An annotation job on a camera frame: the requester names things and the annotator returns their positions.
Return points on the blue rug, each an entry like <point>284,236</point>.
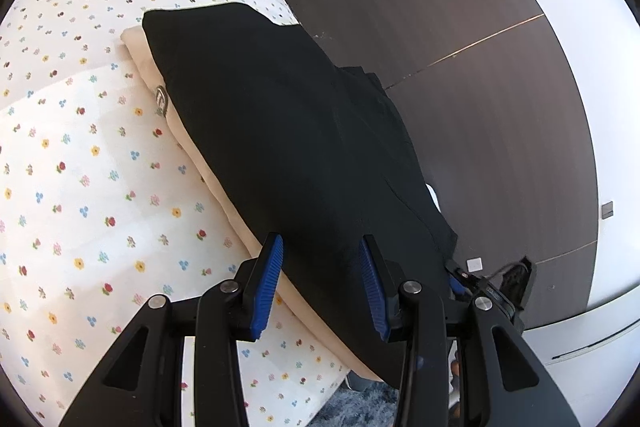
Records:
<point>360,407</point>

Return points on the cream folded garment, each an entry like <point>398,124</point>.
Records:
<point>150,57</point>

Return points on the white wall socket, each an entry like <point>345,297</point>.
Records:
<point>475,265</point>

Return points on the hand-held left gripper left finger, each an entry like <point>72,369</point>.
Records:
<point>267,287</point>

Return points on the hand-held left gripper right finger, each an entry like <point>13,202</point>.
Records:
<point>372,292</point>

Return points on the black garment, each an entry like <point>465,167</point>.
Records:
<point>300,132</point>

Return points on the floral white bed sheet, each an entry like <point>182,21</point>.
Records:
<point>100,207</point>

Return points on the grey wall switch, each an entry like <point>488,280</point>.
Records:
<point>608,210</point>

